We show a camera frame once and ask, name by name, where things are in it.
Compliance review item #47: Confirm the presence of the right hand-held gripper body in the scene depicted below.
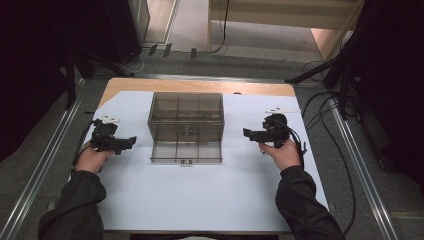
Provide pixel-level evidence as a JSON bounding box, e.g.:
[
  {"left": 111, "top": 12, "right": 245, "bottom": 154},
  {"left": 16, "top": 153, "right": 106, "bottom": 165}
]
[{"left": 261, "top": 107, "right": 302, "bottom": 150}]

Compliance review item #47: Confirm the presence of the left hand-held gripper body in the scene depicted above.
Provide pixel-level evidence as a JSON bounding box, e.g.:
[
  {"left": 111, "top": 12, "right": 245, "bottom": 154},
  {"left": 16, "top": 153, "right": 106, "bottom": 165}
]
[{"left": 89, "top": 114, "right": 125, "bottom": 153}]

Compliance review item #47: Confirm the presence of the clear plastic drawer box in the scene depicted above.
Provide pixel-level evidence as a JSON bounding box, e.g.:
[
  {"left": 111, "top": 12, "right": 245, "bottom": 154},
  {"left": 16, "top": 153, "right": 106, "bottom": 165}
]
[{"left": 147, "top": 91, "right": 225, "bottom": 167}]

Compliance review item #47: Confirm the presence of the person's right hand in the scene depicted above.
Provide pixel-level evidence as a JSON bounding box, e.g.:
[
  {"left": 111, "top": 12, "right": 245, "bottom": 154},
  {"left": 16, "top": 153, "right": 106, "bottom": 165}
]
[{"left": 258, "top": 138, "right": 303, "bottom": 172}]

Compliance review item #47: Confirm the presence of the person's left hand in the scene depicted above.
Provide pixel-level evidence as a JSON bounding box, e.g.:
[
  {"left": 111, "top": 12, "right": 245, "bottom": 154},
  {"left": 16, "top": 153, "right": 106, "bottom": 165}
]
[{"left": 75, "top": 141, "right": 115, "bottom": 175}]

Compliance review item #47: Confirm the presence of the black metal stand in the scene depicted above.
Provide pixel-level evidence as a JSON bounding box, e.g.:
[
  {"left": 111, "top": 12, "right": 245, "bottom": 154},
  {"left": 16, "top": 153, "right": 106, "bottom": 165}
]
[
  {"left": 284, "top": 31, "right": 363, "bottom": 119},
  {"left": 63, "top": 44, "right": 134, "bottom": 111}
]

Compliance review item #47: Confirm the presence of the white table mat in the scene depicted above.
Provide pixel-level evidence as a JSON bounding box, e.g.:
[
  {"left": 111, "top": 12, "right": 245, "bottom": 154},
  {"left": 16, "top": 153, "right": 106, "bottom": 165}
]
[{"left": 82, "top": 90, "right": 330, "bottom": 233}]

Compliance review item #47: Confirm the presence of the light wooden furniture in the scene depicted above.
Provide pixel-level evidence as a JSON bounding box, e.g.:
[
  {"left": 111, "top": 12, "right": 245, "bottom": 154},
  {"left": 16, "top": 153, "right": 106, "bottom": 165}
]
[{"left": 206, "top": 0, "right": 366, "bottom": 63}]

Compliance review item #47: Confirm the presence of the dark cabinet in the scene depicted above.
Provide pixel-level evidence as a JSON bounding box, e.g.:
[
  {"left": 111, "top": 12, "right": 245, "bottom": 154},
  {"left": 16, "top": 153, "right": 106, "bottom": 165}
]
[{"left": 105, "top": 0, "right": 152, "bottom": 65}]

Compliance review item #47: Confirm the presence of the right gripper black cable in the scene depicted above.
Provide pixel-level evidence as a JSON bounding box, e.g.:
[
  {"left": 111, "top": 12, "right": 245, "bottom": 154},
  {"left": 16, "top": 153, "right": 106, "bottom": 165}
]
[{"left": 275, "top": 119, "right": 308, "bottom": 168}]

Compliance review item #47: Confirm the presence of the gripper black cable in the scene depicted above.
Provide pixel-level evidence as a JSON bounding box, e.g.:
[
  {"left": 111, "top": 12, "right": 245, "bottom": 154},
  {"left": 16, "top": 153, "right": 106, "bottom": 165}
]
[
  {"left": 70, "top": 119, "right": 102, "bottom": 175},
  {"left": 275, "top": 119, "right": 308, "bottom": 168}
]

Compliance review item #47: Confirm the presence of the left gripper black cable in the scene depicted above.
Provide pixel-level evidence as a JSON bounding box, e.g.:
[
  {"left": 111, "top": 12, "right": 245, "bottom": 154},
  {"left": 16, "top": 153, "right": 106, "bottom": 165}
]
[{"left": 70, "top": 119, "right": 102, "bottom": 175}]

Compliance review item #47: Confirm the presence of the black floor cable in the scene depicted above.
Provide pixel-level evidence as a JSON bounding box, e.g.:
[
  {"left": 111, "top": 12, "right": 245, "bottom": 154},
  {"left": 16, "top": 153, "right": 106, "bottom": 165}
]
[{"left": 300, "top": 91, "right": 358, "bottom": 237}]

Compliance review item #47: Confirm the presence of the metal floor rail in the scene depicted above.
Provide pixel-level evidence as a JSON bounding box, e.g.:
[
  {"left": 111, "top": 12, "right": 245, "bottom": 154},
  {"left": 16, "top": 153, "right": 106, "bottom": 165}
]
[
  {"left": 328, "top": 97, "right": 400, "bottom": 240},
  {"left": 0, "top": 78, "right": 87, "bottom": 240}
]

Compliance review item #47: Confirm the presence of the white floor cable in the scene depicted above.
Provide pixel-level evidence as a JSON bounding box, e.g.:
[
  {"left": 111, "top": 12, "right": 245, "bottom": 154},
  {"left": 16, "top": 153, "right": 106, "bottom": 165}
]
[{"left": 120, "top": 48, "right": 151, "bottom": 75}]

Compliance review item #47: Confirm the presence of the thin black hanging cable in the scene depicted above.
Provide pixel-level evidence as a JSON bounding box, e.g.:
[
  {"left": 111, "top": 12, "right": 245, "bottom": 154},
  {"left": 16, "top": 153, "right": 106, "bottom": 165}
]
[{"left": 196, "top": 0, "right": 232, "bottom": 55}]

